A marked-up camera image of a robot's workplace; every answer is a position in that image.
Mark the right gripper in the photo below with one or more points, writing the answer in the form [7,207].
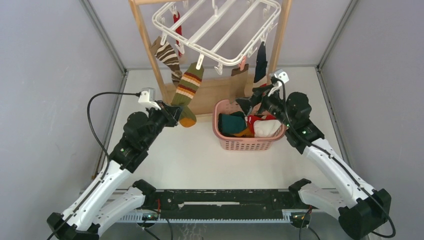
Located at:
[264,91]

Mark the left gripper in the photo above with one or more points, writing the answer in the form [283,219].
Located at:
[171,113]

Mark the red santa sock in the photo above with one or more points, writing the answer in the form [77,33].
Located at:
[251,119]

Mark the tan brown sock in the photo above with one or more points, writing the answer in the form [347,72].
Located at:
[237,82]

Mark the olive orange striped sock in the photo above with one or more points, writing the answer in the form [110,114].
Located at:
[185,91]

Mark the navy blue sock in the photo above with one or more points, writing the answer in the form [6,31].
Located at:
[261,63]

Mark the dark green sock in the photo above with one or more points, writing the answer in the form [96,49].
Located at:
[233,123]

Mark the white plastic clip hanger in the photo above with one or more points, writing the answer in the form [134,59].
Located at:
[227,32]

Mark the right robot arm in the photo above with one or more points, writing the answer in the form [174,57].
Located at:
[359,208]

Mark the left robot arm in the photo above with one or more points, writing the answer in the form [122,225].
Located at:
[91,215]

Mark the wooden hanger stand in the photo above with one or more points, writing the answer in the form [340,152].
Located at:
[214,86]

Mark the mustard yellow sock in basket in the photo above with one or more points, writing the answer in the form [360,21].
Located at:
[246,133]

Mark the pink laundry basket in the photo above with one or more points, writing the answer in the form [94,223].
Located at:
[230,142]

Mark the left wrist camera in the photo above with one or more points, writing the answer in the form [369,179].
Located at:
[147,99]

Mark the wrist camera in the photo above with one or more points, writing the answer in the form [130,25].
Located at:
[278,78]
[147,99]

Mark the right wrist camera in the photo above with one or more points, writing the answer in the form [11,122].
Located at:
[278,78]

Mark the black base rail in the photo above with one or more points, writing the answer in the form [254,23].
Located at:
[223,204]

